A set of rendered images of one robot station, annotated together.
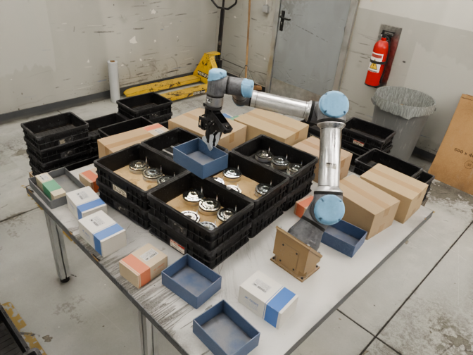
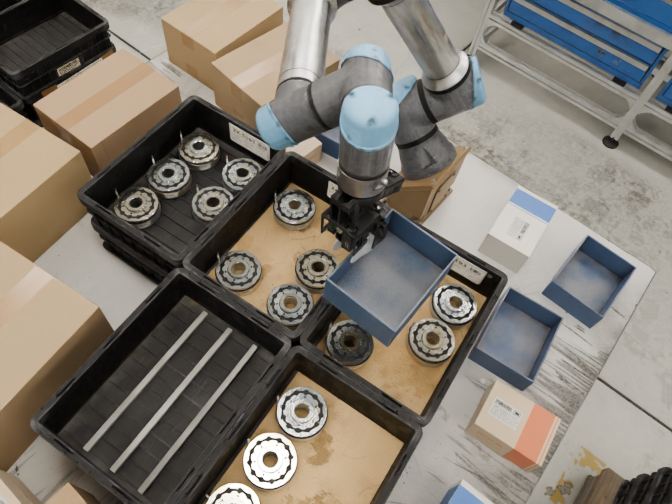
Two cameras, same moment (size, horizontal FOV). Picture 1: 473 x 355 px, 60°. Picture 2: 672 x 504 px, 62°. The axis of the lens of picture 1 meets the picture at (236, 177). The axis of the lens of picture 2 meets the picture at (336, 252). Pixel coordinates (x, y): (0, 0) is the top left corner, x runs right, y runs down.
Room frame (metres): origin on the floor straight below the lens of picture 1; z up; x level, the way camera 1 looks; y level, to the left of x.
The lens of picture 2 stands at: (1.80, 0.64, 1.99)
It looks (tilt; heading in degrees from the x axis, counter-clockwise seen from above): 59 degrees down; 258
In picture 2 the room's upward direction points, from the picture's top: 11 degrees clockwise
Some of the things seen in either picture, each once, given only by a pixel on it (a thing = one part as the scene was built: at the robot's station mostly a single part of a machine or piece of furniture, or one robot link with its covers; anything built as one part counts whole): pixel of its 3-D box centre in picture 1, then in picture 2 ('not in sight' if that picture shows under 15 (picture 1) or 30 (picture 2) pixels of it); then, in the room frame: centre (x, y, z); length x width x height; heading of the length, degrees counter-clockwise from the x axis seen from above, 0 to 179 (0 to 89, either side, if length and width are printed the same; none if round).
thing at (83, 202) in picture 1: (86, 206); not in sight; (1.62, 0.73, 0.74); 0.20 x 0.12 x 0.09; 43
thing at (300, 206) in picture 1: (313, 210); (286, 154); (1.76, -0.42, 0.74); 0.16 x 0.12 x 0.07; 43
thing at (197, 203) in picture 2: not in sight; (213, 203); (1.94, -0.16, 0.86); 0.10 x 0.10 x 0.01
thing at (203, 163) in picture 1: (200, 157); (390, 275); (1.59, 0.17, 1.10); 0.20 x 0.15 x 0.07; 48
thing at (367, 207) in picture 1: (359, 205); (276, 82); (1.79, -0.66, 0.78); 0.30 x 0.22 x 0.16; 42
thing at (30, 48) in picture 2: (381, 189); (56, 76); (2.63, -1.09, 0.37); 0.40 x 0.30 x 0.45; 48
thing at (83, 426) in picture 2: (184, 156); (173, 390); (1.99, 0.30, 0.87); 0.40 x 0.30 x 0.11; 54
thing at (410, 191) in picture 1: (390, 191); (225, 34); (1.95, -0.87, 0.78); 0.30 x 0.22 x 0.16; 49
